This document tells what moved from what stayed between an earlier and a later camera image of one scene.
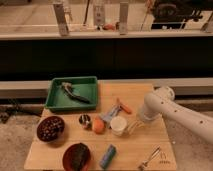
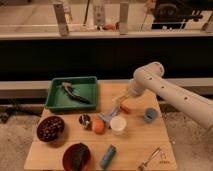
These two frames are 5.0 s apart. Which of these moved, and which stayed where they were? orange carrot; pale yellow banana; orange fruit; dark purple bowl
Moved: pale yellow banana
Stayed: dark purple bowl; orange fruit; orange carrot
